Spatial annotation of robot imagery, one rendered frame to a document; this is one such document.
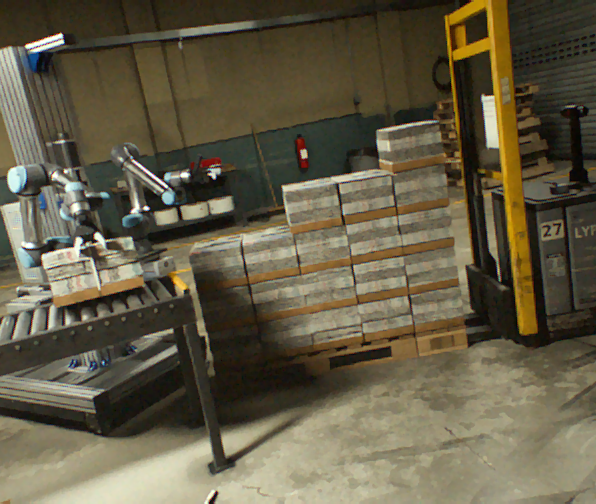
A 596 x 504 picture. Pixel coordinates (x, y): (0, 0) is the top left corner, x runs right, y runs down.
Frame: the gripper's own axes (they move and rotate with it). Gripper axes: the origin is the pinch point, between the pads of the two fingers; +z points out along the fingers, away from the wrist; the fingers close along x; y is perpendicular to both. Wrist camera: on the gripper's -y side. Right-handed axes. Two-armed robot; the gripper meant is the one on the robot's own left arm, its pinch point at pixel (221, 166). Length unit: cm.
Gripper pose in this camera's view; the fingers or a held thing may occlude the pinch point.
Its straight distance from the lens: 380.4
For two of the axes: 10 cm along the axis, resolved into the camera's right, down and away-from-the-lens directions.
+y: 1.9, 9.2, 3.5
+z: 9.8, -1.4, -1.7
